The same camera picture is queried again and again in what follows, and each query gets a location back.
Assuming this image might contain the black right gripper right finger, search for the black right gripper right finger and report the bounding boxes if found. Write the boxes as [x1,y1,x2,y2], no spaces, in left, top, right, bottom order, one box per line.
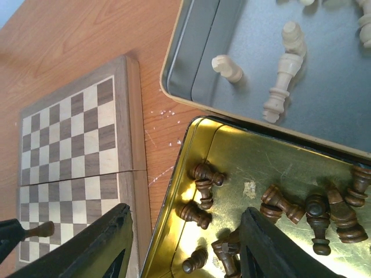
[239,207,340,277]

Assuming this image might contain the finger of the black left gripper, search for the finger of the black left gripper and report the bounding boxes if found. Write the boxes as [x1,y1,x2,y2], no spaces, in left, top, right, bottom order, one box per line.
[0,219,25,263]

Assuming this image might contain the silver tin tray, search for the silver tin tray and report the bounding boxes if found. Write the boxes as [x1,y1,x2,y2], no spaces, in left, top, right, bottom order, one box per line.
[160,1,370,160]

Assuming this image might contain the pile of white chess pieces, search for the pile of white chess pieces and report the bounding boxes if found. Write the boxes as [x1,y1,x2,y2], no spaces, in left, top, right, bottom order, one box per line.
[277,0,371,49]

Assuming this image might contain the gold tin tray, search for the gold tin tray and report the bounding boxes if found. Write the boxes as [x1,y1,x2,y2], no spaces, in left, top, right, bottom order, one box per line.
[141,116,370,277]

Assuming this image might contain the white bishop chess piece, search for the white bishop chess piece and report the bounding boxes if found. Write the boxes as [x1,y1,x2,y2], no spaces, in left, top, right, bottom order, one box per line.
[263,53,303,123]

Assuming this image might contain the white pawn chess piece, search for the white pawn chess piece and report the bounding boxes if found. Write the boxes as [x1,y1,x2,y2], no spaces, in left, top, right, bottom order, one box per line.
[282,21,307,58]

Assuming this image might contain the wooden folding chess board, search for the wooden folding chess board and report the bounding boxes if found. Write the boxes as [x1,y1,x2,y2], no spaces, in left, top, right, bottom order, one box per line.
[15,55,152,277]

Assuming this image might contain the pile of dark chess pieces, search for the pile of dark chess pieces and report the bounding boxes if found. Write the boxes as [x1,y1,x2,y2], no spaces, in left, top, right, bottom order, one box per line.
[172,163,370,277]

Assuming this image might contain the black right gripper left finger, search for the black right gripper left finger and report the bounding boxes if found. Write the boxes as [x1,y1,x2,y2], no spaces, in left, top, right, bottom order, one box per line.
[9,203,133,277]

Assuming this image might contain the white knight chess piece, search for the white knight chess piece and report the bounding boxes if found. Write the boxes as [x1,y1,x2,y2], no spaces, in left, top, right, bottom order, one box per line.
[211,55,243,83]

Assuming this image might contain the dark wooden chess piece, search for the dark wooden chess piece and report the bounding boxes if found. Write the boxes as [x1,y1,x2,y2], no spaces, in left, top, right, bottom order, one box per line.
[22,221,54,241]

